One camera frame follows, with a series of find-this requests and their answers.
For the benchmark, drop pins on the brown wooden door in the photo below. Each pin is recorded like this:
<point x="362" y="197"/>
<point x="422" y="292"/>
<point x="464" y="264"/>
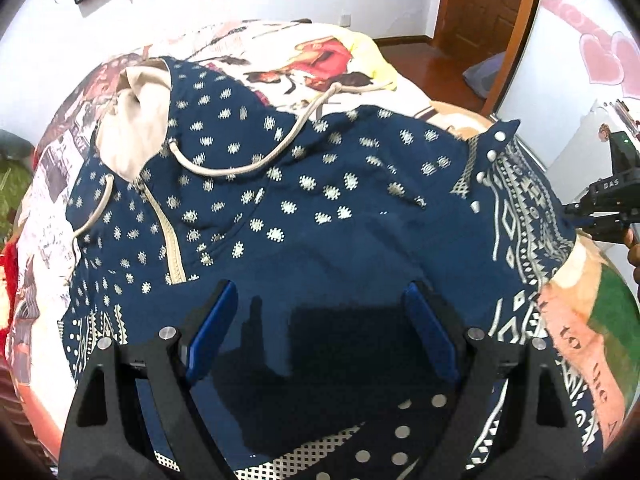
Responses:
<point x="480" y="0"/>

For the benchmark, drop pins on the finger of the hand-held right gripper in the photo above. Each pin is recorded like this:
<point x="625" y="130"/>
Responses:
<point x="602" y="220"/>

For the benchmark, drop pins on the navy patterned hoodie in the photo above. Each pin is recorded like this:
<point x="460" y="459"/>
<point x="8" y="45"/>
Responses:
<point x="350" y="240"/>

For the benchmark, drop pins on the white cabinet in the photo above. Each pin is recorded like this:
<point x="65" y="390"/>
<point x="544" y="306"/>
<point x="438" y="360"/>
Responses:
<point x="585" y="145"/>

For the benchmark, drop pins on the grey-blue floor cloth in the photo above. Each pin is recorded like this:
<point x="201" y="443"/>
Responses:
<point x="485" y="75"/>

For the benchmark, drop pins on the person's right hand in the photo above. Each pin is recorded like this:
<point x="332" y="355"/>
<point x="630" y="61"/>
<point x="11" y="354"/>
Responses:
<point x="634" y="257"/>

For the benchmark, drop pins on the printed blanket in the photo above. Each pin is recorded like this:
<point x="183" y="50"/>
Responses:
<point x="310" y="65"/>

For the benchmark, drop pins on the pink heart wall stickers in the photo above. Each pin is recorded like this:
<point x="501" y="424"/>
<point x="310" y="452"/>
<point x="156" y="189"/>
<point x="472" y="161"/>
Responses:
<point x="607" y="60"/>

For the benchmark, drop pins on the white wall outlet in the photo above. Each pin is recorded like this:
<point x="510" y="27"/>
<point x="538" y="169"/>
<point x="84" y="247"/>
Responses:
<point x="346" y="20"/>

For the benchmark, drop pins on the green box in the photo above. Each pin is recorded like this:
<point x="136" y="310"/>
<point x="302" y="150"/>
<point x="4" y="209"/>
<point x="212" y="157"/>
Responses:
<point x="10" y="190"/>

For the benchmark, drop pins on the red plush toy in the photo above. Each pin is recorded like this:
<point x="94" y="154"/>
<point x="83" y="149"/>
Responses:
<point x="6" y="300"/>

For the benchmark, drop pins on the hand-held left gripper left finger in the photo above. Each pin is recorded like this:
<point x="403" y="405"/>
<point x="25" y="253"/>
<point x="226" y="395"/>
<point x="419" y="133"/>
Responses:
<point x="215" y="330"/>

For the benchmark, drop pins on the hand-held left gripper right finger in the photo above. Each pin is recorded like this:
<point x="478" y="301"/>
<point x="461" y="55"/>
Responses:
<point x="427" y="330"/>

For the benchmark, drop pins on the grey plush cushion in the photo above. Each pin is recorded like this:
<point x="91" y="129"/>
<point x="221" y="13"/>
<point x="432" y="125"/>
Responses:
<point x="12" y="144"/>

